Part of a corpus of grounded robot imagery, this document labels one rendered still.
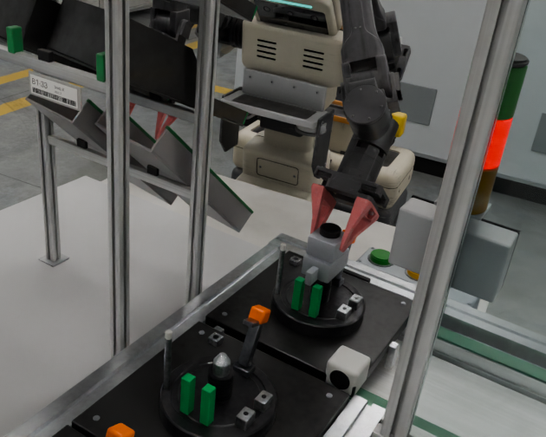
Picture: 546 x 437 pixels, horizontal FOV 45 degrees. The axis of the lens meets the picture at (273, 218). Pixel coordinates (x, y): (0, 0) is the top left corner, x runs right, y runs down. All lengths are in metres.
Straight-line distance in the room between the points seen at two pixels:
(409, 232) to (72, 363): 0.57
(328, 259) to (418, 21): 3.07
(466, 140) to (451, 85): 3.28
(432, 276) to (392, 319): 0.31
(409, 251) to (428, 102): 3.25
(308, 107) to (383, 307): 0.72
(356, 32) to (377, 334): 0.45
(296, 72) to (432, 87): 2.36
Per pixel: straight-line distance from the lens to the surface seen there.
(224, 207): 1.07
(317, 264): 0.92
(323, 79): 1.61
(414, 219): 0.71
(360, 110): 0.88
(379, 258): 1.15
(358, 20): 1.03
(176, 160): 0.96
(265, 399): 0.78
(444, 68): 3.91
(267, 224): 1.44
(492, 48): 0.62
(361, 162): 0.93
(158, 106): 0.97
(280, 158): 1.72
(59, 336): 1.10
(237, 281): 1.06
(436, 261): 0.70
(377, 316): 1.01
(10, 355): 1.08
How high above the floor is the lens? 1.54
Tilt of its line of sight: 28 degrees down
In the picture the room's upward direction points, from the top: 7 degrees clockwise
